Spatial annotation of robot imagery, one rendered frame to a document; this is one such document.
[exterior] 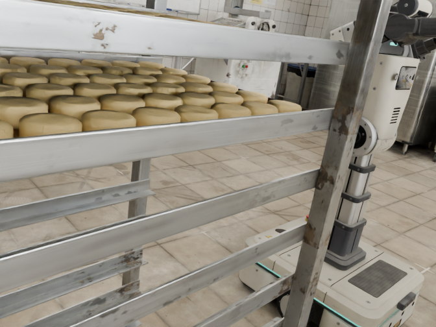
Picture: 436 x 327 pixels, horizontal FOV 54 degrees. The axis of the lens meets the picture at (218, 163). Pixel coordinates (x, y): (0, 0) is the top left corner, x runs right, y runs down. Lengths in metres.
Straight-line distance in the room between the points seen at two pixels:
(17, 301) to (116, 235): 0.57
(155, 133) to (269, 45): 0.16
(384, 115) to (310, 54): 1.16
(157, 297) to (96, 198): 0.47
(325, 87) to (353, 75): 4.93
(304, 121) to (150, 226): 0.25
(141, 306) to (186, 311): 1.40
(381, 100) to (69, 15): 1.42
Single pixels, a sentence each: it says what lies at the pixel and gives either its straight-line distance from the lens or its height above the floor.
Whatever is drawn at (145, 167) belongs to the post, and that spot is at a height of 0.83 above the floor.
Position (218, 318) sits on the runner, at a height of 0.79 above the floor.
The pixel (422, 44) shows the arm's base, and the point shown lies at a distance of 1.92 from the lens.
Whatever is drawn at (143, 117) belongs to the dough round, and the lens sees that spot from 0.43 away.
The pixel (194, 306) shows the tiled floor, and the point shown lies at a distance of 1.90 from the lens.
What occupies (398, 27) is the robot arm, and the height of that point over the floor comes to 1.21.
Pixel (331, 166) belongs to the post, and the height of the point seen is 0.99.
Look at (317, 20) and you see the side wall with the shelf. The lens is 6.83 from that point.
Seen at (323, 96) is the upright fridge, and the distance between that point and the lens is 5.55.
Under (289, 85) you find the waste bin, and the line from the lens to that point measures 6.35.
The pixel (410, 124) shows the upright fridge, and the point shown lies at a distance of 5.01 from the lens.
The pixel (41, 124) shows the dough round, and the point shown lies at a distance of 0.38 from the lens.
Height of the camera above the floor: 1.17
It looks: 19 degrees down
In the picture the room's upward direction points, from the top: 9 degrees clockwise
